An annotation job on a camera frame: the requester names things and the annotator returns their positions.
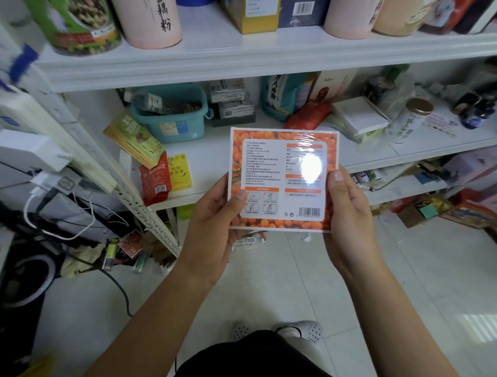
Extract clear green label nut jar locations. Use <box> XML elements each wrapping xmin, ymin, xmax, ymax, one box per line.
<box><xmin>23</xmin><ymin>0</ymin><xmax>123</xmax><ymax>55</ymax></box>

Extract person's white shoe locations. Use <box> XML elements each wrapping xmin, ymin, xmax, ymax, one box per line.
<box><xmin>275</xmin><ymin>320</ymin><xmax>323</xmax><ymax>343</ymax></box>
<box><xmin>230</xmin><ymin>322</ymin><xmax>253</xmax><ymax>341</ymax></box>

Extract white metal shelving unit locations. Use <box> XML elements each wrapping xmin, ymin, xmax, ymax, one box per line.
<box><xmin>0</xmin><ymin>0</ymin><xmax>497</xmax><ymax>257</ymax></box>

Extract beige cylinder canister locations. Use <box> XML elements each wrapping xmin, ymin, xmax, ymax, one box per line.
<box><xmin>373</xmin><ymin>0</ymin><xmax>437</xmax><ymax>37</ymax></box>

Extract teal plastic basket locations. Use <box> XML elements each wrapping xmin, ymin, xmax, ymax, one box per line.
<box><xmin>130</xmin><ymin>84</ymin><xmax>214</xmax><ymax>143</ymax></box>

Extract person's left forearm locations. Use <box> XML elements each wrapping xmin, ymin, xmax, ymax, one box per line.
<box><xmin>84</xmin><ymin>264</ymin><xmax>214</xmax><ymax>377</ymax></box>

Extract white ring light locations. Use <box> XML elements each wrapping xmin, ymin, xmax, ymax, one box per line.
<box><xmin>0</xmin><ymin>255</ymin><xmax>57</xmax><ymax>308</ymax></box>

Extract white power adapter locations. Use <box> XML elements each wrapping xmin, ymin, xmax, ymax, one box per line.
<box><xmin>0</xmin><ymin>129</ymin><xmax>72</xmax><ymax>173</ymax></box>

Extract red canister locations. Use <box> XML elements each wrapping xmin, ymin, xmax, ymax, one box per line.
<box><xmin>423</xmin><ymin>0</ymin><xmax>475</xmax><ymax>36</ymax></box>

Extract small pink canister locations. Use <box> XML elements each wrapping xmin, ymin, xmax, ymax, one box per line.
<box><xmin>111</xmin><ymin>0</ymin><xmax>183</xmax><ymax>50</ymax></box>

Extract teal pouch bag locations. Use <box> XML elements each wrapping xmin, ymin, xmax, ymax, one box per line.
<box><xmin>260</xmin><ymin>74</ymin><xmax>315</xmax><ymax>121</ymax></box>

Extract white power strip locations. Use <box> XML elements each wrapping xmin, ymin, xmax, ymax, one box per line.
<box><xmin>0</xmin><ymin>93</ymin><xmax>118</xmax><ymax>195</ymax></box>

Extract red pouch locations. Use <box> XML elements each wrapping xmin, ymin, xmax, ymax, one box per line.
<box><xmin>283</xmin><ymin>99</ymin><xmax>335</xmax><ymax>131</ymax></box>

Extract small dark bottle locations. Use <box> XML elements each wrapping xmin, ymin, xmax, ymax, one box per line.
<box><xmin>463</xmin><ymin>99</ymin><xmax>496</xmax><ymax>129</ymax></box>
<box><xmin>454</xmin><ymin>92</ymin><xmax>483</xmax><ymax>113</ymax></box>

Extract black box white edge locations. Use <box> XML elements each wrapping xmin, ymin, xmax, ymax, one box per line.
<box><xmin>454</xmin><ymin>0</ymin><xmax>497</xmax><ymax>34</ymax></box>

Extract small black grey boxes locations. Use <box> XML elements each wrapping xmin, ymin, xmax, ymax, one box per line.
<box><xmin>206</xmin><ymin>78</ymin><xmax>256</xmax><ymax>127</ymax></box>

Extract person's black clothing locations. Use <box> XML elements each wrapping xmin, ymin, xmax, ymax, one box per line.
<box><xmin>174</xmin><ymin>330</ymin><xmax>331</xmax><ymax>377</ymax></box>

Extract person's left hand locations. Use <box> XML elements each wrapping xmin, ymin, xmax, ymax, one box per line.
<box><xmin>179</xmin><ymin>172</ymin><xmax>250</xmax><ymax>288</ymax></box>

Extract yellow tag packet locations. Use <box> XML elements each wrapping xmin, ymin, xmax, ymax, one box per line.
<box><xmin>167</xmin><ymin>153</ymin><xmax>194</xmax><ymax>191</ymax></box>

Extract white box brown print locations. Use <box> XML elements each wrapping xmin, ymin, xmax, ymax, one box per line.
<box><xmin>309</xmin><ymin>70</ymin><xmax>358</xmax><ymax>106</ymax></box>

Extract person's right forearm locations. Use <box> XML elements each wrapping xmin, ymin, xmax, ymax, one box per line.
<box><xmin>345</xmin><ymin>260</ymin><xmax>459</xmax><ymax>377</ymax></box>

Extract pink cylinder canister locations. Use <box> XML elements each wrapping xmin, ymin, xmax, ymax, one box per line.
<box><xmin>324</xmin><ymin>0</ymin><xmax>385</xmax><ymax>40</ymax></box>

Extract red snack packet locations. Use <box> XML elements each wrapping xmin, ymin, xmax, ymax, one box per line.
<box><xmin>140</xmin><ymin>151</ymin><xmax>172</xmax><ymax>207</ymax></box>

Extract dark blue moon box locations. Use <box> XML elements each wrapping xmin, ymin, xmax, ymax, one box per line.
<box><xmin>278</xmin><ymin>0</ymin><xmax>331</xmax><ymax>28</ymax></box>

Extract green snack packet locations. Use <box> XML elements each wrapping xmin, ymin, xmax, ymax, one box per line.
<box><xmin>105</xmin><ymin>114</ymin><xmax>166</xmax><ymax>169</ymax></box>

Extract yellow box white label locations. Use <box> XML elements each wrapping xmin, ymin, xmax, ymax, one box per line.
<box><xmin>224</xmin><ymin>0</ymin><xmax>282</xmax><ymax>34</ymax></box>

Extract blue tape strip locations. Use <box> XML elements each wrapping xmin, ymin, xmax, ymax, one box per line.
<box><xmin>8</xmin><ymin>44</ymin><xmax>40</xmax><ymax>82</ymax></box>

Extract brown carton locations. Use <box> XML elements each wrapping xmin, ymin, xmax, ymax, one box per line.
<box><xmin>396</xmin><ymin>194</ymin><xmax>450</xmax><ymax>228</ymax></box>

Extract orange patterned box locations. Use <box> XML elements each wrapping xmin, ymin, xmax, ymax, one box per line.
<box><xmin>227</xmin><ymin>126</ymin><xmax>340</xmax><ymax>233</ymax></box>

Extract dark jar with lid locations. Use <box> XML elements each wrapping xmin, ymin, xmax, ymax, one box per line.
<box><xmin>365</xmin><ymin>76</ymin><xmax>397</xmax><ymax>106</ymax></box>

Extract white flat box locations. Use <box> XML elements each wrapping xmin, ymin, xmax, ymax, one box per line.
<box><xmin>332</xmin><ymin>95</ymin><xmax>391</xmax><ymax>137</ymax></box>

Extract person's right hand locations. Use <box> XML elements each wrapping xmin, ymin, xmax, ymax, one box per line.
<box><xmin>324</xmin><ymin>165</ymin><xmax>383</xmax><ymax>284</ymax></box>

